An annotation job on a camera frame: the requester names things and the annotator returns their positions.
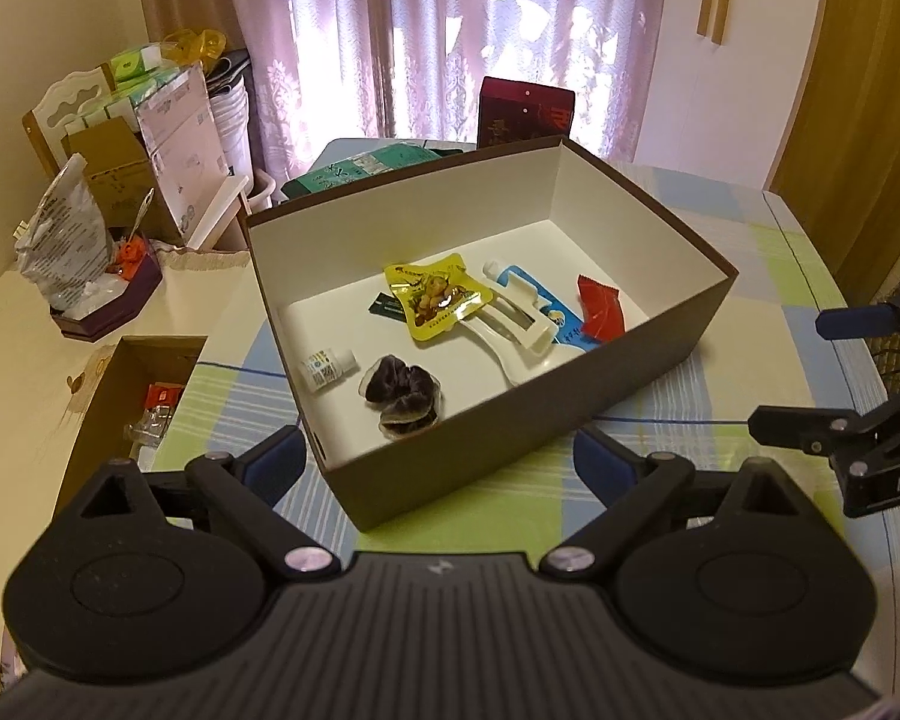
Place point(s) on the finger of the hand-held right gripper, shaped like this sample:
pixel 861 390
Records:
pixel 795 424
pixel 851 322

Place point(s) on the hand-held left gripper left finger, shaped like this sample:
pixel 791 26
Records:
pixel 277 461

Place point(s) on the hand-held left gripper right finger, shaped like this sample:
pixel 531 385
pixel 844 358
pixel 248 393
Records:
pixel 604 465

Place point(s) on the small white bottle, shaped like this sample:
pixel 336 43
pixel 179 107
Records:
pixel 326 369

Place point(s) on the brown cardboard box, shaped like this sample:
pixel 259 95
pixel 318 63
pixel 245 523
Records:
pixel 495 450

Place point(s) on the white plastic spoon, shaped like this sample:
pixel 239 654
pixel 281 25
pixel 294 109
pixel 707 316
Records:
pixel 536 367

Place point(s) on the dark dried fruit packet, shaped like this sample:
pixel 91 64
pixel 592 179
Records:
pixel 401 390

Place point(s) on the red snack packet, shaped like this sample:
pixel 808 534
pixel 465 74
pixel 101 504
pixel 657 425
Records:
pixel 600 311

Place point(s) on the dark green card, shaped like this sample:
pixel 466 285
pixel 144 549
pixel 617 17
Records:
pixel 382 305

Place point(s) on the yellow snack packet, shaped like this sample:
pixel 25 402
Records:
pixel 439 300

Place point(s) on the plaid tablecloth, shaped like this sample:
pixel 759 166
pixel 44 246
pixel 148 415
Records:
pixel 765 255

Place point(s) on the red small pack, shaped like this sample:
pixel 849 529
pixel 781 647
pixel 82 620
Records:
pixel 163 395

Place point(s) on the open wooden drawer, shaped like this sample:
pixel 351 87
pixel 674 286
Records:
pixel 101 405

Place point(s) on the dark wooden tray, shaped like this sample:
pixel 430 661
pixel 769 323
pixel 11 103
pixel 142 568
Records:
pixel 101 311

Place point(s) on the orange small item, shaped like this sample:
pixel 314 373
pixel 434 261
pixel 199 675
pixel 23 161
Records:
pixel 130 255

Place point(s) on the white board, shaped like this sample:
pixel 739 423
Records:
pixel 217 214

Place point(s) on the white wardrobe door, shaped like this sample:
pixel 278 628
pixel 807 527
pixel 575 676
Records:
pixel 780 52

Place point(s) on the green packet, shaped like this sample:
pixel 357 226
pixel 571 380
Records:
pixel 345 172

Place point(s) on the clear plastic bag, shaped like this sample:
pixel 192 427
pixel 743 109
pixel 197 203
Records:
pixel 64 240

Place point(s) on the white printed carton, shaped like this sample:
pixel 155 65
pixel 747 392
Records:
pixel 180 142

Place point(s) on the brown carton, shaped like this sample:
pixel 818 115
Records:
pixel 109 165

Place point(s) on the white buckets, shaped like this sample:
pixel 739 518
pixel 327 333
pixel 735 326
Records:
pixel 232 120

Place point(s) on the dark red box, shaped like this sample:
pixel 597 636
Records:
pixel 517 116

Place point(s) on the green tissue packs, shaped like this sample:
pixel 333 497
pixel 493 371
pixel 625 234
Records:
pixel 139 75

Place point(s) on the white chair back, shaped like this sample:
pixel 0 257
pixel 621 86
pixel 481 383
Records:
pixel 71 101

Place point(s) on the yellow plastic bag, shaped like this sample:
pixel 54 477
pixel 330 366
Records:
pixel 195 45

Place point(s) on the pink curtain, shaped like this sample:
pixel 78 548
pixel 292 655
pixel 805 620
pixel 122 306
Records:
pixel 420 30

